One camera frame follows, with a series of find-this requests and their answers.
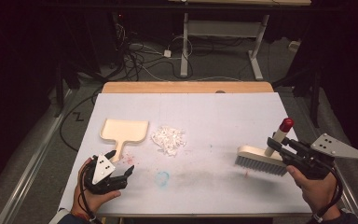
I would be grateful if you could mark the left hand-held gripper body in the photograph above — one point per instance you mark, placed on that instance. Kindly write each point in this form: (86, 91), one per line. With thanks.
(104, 183)

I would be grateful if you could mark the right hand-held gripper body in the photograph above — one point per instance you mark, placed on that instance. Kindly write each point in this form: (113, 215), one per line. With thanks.
(310, 161)

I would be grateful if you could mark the cream plastic dustpan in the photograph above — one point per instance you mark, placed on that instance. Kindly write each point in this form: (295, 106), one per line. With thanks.
(124, 130)

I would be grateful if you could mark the person's left hand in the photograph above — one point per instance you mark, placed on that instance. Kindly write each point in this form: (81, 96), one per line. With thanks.
(88, 200)

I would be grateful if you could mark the person's right hand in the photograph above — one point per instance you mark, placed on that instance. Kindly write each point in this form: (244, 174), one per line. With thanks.
(318, 194)

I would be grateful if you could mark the pile of white paper scraps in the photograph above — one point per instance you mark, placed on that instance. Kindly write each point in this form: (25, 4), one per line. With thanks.
(168, 140)

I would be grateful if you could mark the black metal stand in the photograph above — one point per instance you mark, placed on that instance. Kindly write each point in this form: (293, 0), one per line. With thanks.
(314, 93)

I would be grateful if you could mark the white table cover sheet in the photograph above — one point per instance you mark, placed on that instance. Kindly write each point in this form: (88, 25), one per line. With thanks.
(205, 118)

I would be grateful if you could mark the white power strip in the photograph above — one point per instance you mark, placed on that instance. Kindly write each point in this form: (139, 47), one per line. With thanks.
(294, 45)

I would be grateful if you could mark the wooden table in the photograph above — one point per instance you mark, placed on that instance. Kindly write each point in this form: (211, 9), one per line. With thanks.
(180, 87)

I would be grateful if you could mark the white power adapter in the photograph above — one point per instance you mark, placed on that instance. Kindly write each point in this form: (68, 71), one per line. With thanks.
(167, 53)

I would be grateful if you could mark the metal floor rail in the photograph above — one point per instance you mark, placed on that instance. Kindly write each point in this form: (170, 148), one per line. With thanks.
(351, 202)
(28, 168)

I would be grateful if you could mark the white metal desk frame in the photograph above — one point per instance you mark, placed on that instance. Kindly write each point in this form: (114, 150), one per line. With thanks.
(185, 46)

